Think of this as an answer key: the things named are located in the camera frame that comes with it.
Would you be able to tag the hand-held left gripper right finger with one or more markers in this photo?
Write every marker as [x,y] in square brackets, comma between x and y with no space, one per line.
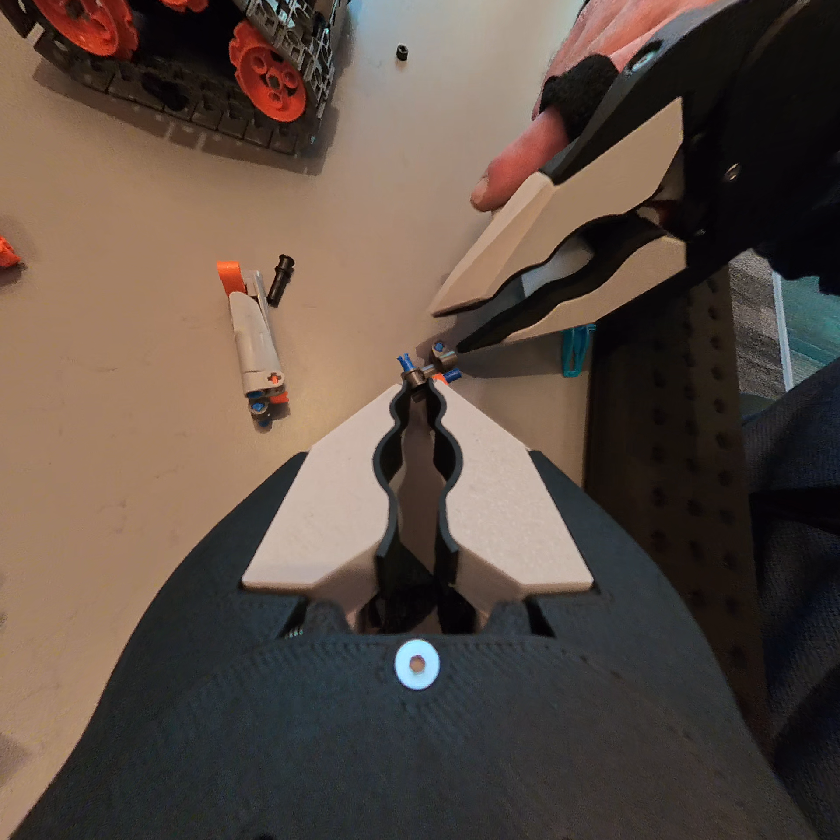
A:
[518,525]

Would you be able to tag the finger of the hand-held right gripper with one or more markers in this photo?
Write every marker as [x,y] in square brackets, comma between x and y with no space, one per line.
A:
[630,282]
[590,184]

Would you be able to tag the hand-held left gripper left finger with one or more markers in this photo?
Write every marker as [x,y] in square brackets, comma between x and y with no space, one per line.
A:
[315,525]

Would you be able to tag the grey connector with blue pin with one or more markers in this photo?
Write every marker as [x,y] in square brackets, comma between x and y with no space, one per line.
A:
[412,377]

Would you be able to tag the orange connector with blue pins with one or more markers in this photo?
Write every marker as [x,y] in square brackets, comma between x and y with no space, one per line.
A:
[445,358]

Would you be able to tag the black axle pin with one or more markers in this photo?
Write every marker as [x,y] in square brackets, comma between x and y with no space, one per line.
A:
[281,281]

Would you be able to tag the person's right hand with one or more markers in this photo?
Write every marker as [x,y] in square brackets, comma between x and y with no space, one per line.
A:
[525,157]

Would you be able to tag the blue plastic tool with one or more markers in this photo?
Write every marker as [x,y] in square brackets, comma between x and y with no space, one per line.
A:
[577,351]

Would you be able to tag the orange wedge piece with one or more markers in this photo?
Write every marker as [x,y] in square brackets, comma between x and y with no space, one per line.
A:
[6,254]

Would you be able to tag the tracked toy robot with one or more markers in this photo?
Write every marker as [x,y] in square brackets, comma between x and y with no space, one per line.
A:
[197,65]

